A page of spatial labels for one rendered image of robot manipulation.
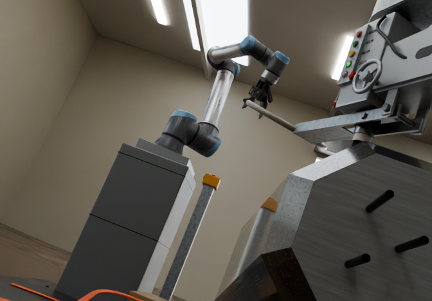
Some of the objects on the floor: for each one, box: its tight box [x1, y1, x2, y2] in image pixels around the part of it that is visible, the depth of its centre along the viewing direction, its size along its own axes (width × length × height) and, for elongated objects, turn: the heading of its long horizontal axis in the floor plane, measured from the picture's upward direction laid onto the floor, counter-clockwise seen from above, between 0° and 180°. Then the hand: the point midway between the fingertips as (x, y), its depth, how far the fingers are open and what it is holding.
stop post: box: [159, 173, 221, 301], centre depth 374 cm, size 20×20×109 cm
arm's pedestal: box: [46, 143, 196, 301], centre depth 282 cm, size 50×50×85 cm
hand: (251, 113), depth 281 cm, fingers open, 14 cm apart
